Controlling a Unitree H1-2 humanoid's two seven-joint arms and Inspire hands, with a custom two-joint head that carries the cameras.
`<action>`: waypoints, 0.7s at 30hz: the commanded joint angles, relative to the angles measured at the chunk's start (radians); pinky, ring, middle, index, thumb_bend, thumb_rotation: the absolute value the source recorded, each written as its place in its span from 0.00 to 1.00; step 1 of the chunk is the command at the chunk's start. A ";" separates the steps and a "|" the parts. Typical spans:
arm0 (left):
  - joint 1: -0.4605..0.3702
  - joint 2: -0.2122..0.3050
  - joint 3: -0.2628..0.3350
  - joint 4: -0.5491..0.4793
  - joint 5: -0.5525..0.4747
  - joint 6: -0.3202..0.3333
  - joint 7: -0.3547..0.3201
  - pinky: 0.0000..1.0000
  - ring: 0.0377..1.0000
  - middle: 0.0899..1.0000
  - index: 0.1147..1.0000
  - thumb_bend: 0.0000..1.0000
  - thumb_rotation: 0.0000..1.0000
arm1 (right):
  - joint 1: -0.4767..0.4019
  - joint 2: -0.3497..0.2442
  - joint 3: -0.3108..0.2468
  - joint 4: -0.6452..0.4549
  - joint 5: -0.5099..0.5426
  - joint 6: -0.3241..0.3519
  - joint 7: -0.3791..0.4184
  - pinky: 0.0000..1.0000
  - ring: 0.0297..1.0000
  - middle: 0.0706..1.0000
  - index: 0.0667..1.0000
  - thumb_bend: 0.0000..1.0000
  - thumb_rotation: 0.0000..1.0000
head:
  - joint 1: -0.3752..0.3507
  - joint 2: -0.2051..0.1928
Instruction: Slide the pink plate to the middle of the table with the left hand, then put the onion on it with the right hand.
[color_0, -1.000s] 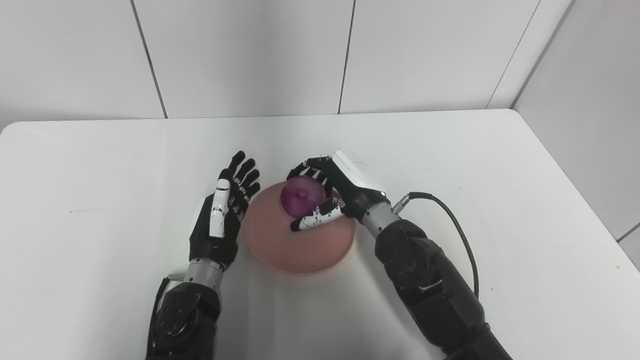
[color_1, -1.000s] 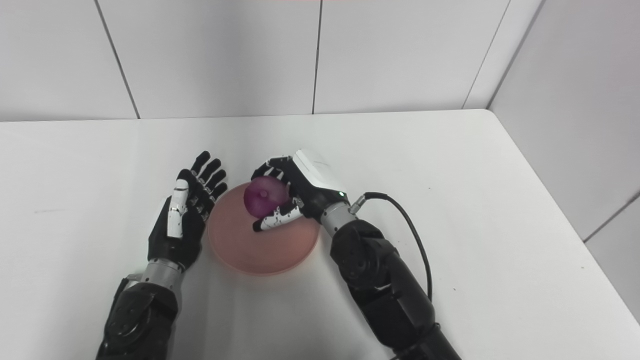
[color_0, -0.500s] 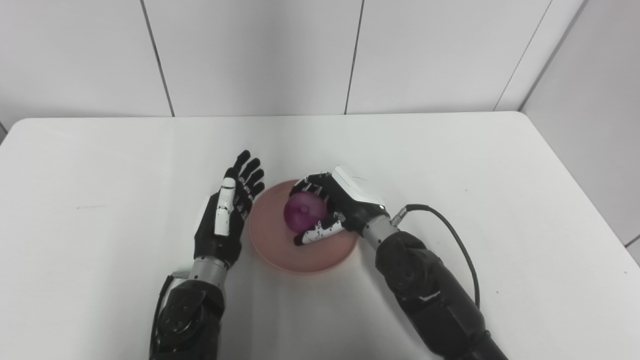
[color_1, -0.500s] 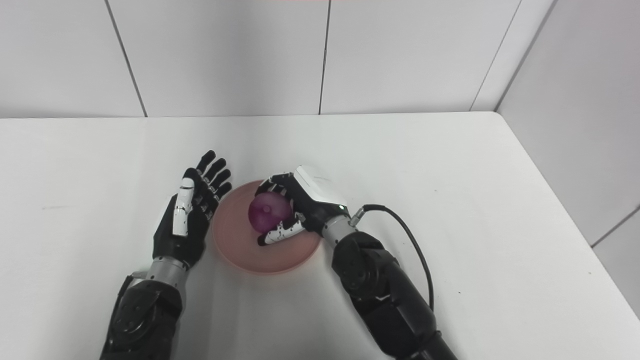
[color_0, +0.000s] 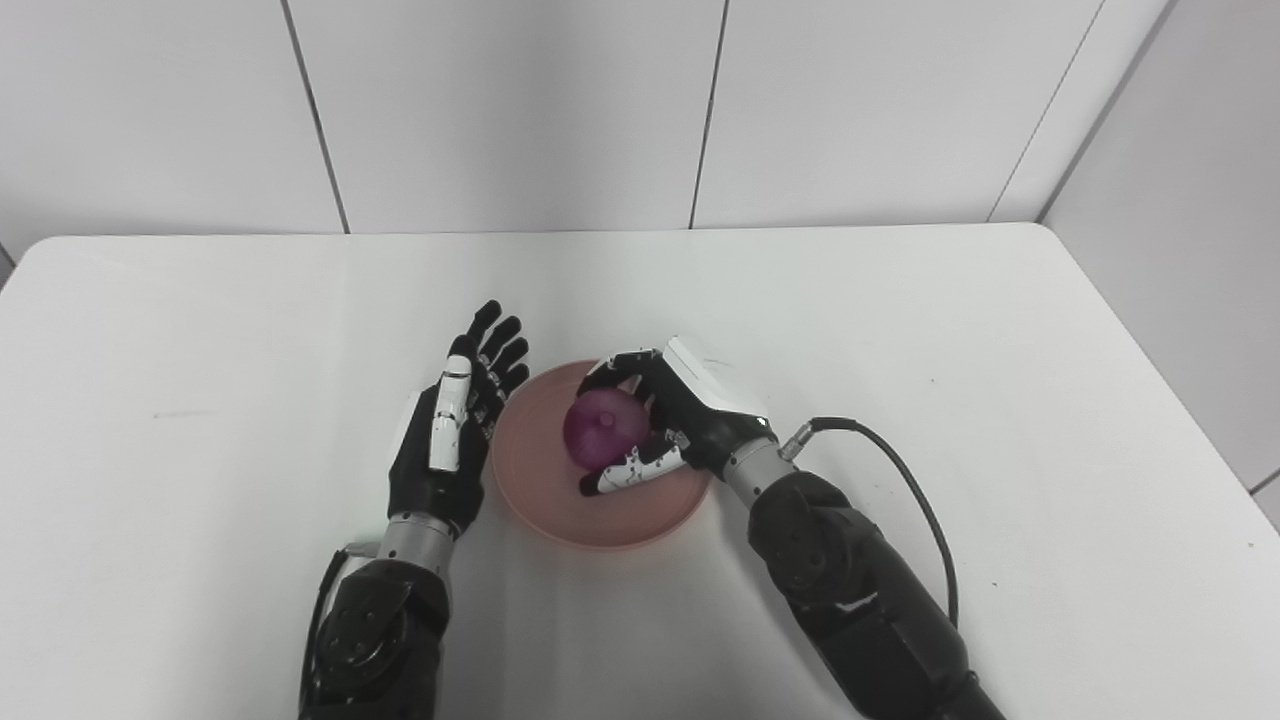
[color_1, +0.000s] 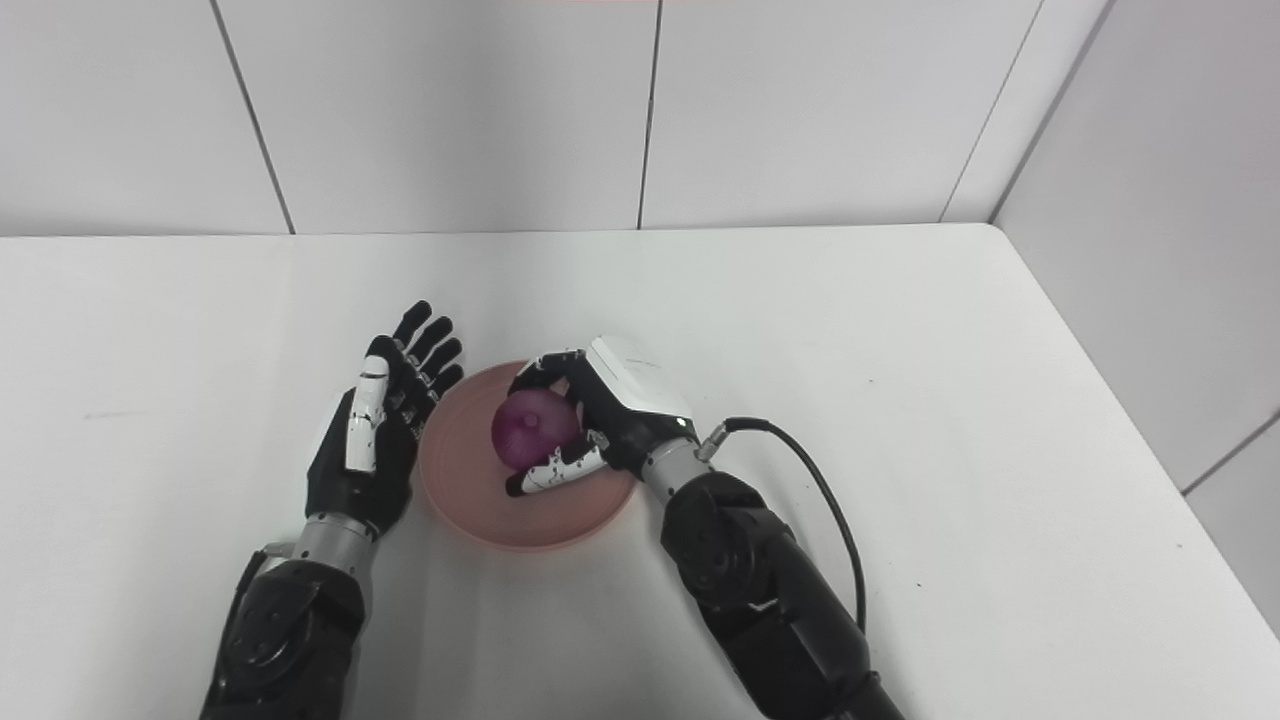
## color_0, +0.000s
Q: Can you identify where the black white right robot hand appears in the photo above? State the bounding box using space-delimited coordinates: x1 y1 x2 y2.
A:
578 336 776 498

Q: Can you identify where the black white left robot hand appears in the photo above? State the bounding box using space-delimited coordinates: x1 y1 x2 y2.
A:
387 300 531 541

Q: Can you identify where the purple red onion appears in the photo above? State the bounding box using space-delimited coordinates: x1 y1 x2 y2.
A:
563 389 653 471

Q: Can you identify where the pink round plate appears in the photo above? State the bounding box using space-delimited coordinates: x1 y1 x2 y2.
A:
490 359 713 552

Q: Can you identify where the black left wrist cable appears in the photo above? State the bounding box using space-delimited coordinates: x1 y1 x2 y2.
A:
300 543 383 701

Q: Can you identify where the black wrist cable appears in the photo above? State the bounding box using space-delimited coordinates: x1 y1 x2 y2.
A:
780 416 961 631
300 543 383 701

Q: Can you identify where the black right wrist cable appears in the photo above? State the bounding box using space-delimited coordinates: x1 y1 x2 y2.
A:
780 416 961 631

